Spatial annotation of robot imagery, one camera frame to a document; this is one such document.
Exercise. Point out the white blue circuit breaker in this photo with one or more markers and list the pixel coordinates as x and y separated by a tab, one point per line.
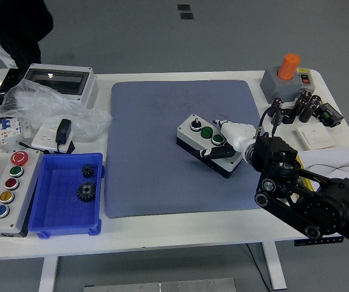
10	127

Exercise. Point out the orange cylinder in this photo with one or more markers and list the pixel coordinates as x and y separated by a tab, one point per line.
288	67

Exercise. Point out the black table height controller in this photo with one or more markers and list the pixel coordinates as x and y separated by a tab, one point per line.
319	241

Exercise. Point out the black plastic bracket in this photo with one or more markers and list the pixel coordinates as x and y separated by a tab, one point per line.
289	116

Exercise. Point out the white wall socket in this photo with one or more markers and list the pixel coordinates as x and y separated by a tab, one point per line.
42	137

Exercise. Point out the white wall switch panel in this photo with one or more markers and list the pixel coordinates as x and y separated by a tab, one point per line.
315	135

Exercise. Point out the person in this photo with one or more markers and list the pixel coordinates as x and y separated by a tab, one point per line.
16	30

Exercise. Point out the grey four-button control box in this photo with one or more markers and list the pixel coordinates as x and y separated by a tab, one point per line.
186	134

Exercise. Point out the black floor outlet cover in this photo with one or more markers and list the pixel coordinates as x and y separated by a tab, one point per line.
183	7
186	16

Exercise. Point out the yellow black rocker switch box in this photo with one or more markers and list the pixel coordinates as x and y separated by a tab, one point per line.
305	77

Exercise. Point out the grey square base block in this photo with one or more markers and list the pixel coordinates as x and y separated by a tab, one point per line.
276	88

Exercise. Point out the clear plastic bag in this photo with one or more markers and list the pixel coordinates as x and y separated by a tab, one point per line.
40	103

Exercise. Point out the black power adapter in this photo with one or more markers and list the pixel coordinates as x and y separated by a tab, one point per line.
63	130

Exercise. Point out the small black gear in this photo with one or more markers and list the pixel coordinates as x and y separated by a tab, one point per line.
87	171

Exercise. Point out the yellow white product box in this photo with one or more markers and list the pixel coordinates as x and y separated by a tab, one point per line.
329	164

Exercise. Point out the large black gear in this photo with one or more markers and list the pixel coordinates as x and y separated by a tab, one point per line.
86	191

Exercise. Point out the grey five-button control box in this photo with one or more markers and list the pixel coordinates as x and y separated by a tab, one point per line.
16	197

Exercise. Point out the blue-grey padded mat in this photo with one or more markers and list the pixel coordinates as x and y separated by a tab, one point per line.
150	137

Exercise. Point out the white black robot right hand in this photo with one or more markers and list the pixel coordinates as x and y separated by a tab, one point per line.
238	134

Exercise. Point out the white table leg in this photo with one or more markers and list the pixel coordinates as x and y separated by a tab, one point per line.
275	267
48	273

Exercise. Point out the black cylindrical capacitor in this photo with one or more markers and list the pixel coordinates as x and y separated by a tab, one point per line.
315	99
281	118
306	112
298	107
306	95
277	105

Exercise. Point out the grey distribution box clear lid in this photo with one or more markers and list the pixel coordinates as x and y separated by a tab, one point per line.
56	79

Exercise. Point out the blue plastic bin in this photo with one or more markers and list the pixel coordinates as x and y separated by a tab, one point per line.
62	210

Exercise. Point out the black module green terminals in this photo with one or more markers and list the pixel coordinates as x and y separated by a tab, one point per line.
329	115

